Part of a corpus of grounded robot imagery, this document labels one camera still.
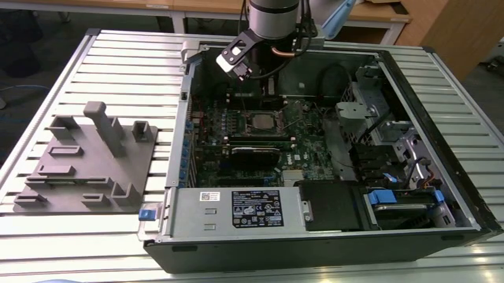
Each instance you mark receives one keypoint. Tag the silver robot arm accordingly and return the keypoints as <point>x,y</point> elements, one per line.
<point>273,17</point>

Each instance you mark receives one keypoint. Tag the CPU socket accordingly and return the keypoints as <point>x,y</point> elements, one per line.
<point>277,130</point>

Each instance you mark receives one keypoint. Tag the black expansion slot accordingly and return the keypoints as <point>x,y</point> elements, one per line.
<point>239,180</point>

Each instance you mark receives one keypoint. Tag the black plastic drive cover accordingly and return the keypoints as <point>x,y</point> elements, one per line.
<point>330,206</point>

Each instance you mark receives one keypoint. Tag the silver metal drive cage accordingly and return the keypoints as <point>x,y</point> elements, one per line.
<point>354,110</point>

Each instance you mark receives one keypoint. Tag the green RAM stick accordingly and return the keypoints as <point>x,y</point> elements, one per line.
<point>259,144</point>
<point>64,182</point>

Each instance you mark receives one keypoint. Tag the wooden desk white legs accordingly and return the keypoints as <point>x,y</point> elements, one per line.
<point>373,13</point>
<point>59,3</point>

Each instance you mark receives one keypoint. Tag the black graphics card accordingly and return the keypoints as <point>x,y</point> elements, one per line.
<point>255,159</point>

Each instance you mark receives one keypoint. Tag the green motherboard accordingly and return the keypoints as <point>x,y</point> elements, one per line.
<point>310,165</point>

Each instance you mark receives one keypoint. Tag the silver chipset heatsink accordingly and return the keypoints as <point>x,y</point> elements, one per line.
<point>293,174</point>

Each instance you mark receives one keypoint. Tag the wooden cabinet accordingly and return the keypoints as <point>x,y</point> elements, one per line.
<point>452,29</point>

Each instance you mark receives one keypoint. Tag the hard disk in blue carrier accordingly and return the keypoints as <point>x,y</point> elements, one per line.
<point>379,196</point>

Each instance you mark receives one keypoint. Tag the grey power supply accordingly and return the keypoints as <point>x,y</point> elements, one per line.
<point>188,218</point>

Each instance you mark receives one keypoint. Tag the grey parts rack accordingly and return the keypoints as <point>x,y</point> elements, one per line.
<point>97,177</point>

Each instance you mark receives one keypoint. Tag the blue case latch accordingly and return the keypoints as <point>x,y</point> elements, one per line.
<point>147,214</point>

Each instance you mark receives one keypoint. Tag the black office chair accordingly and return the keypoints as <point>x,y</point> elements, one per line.
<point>19,44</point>

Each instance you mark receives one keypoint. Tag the black grey PC case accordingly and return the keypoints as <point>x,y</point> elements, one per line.
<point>275,253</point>

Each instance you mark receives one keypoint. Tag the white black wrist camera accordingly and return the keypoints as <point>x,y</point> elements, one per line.
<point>231,56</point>

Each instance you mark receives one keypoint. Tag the black plastic bracket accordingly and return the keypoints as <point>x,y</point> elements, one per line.
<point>370,162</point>

